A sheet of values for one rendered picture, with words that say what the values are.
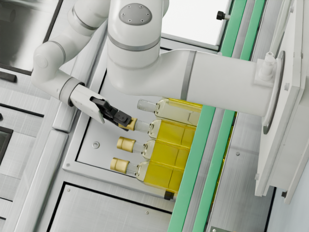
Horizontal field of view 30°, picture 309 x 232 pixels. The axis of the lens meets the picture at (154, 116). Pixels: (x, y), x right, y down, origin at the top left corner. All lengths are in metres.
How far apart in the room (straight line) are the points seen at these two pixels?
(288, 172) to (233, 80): 0.19
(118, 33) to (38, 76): 0.63
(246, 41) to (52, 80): 0.53
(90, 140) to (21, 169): 0.23
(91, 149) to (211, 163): 0.44
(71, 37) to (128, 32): 0.64
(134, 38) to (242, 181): 0.51
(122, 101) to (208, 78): 0.71
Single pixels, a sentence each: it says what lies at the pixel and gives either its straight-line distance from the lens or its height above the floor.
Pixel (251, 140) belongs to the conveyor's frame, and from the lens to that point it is 1.37.
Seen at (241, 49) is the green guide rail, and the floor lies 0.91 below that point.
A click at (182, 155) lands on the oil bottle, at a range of 1.49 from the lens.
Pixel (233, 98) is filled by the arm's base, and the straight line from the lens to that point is 1.03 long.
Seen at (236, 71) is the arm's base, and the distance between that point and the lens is 1.03.
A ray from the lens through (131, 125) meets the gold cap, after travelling 1.53.
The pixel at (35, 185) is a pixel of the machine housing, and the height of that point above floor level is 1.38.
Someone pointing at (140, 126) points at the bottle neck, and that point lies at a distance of 1.53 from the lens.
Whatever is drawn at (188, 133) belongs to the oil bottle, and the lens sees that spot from 1.50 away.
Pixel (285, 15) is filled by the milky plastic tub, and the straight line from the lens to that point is 1.30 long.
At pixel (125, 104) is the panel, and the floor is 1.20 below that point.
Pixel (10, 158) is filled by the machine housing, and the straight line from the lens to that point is 1.76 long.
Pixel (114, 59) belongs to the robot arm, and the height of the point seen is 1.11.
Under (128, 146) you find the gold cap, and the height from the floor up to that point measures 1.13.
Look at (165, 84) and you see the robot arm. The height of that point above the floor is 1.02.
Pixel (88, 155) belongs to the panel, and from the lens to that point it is 1.67.
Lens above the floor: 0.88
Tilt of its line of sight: 8 degrees up
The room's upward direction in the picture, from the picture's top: 75 degrees counter-clockwise
